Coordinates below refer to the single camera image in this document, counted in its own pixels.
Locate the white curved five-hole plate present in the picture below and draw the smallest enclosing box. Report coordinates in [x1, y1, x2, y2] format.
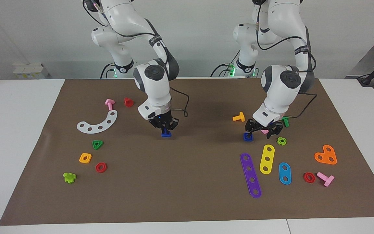
[77, 110, 118, 134]

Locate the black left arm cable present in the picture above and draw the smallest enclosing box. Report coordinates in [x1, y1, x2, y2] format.
[255, 0, 318, 119]

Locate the purple four-hole strip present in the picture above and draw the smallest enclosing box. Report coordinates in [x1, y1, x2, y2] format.
[240, 153, 262, 199]

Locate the brown paper mat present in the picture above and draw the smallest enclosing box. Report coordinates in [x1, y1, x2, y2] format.
[0, 77, 374, 226]

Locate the white power strip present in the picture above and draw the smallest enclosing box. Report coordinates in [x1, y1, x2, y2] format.
[13, 63, 49, 79]

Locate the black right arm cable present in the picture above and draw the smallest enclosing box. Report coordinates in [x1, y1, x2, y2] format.
[85, 0, 190, 118]

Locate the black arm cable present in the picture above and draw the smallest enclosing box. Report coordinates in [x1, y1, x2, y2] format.
[255, 0, 318, 119]
[85, 0, 190, 118]

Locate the orange heart-shaped plate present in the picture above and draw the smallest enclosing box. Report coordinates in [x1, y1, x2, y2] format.
[314, 145, 337, 165]

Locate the blue two-hole plate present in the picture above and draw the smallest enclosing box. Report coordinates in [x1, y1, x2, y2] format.
[279, 162, 292, 185]

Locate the yellow three-hole plate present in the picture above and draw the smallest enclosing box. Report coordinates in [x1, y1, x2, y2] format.
[259, 144, 275, 175]

